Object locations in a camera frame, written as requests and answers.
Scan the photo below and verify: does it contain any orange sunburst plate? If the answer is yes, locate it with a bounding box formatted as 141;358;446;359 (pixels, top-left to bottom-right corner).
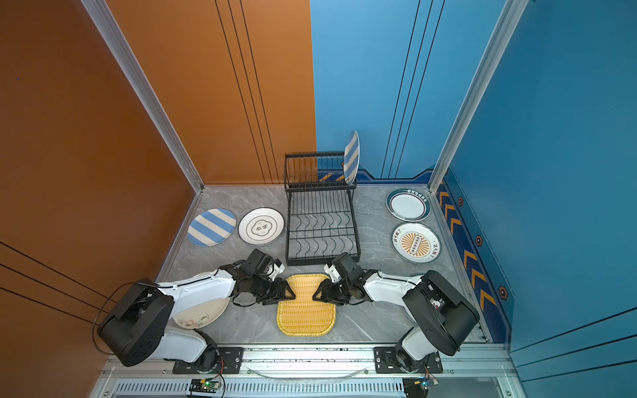
391;223;441;264

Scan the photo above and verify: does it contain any white flower outline plate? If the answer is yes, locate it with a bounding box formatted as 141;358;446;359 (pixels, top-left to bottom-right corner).
238;207;285;245

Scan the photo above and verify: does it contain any circuit board right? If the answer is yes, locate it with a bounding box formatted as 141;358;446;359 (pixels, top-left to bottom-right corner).
402;377;439;398

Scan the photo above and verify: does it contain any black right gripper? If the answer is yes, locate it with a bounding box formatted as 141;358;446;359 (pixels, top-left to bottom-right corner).
309;279;353;306

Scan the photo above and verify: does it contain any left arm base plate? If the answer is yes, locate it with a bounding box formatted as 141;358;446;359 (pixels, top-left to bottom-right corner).
172;347;244;376

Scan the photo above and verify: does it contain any green circuit board left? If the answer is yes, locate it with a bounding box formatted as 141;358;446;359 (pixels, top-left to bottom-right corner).
188;378;223;397

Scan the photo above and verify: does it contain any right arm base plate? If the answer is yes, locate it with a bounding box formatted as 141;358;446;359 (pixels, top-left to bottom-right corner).
373;347;444;374

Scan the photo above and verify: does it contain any aluminium front rail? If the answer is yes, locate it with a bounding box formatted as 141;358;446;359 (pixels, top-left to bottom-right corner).
91;343;525;397

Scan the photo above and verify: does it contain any cream floral plate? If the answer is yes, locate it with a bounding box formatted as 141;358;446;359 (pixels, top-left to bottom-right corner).
162;270;236;329

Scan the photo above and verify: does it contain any aluminium corner post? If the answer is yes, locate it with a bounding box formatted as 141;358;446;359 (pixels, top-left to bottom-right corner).
428;0;529;194
81;0;205;195

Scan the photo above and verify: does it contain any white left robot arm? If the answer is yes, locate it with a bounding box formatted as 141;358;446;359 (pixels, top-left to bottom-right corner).
95;250;295;373

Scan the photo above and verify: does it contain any yellow woven tray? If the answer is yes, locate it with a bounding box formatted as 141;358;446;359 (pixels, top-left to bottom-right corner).
276;274;337;338

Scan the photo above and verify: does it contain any blue striped plate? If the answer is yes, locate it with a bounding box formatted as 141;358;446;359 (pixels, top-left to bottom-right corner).
187;208;237;247
343;130;360;186

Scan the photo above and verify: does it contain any black wire dish rack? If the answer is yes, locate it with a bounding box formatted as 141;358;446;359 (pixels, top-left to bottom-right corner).
284;152;361;266

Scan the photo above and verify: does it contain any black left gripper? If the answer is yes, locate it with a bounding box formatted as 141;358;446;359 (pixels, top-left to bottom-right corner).
251;276;300;305

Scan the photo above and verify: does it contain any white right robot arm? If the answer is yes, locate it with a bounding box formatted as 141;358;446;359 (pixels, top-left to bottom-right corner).
313;253;480;372

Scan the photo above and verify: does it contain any aluminium corner post right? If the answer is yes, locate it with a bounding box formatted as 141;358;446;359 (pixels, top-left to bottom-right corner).
428;0;529;194

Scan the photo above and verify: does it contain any aluminium corner post left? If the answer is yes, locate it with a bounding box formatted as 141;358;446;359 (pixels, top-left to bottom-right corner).
81;0;205;195

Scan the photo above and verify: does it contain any green rimmed white plate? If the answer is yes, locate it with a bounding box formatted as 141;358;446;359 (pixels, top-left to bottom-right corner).
386;188;431;222

